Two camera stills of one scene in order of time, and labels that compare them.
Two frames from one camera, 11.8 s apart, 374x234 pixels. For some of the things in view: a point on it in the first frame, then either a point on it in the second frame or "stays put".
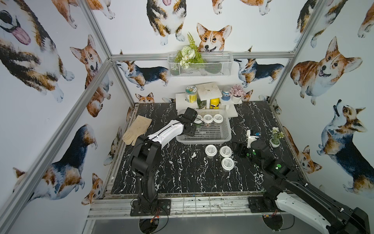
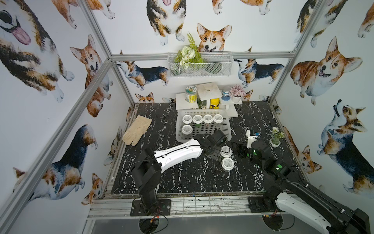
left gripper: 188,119 to 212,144
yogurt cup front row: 217,118 stays put
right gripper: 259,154 stays put
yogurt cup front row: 198,120 stays put
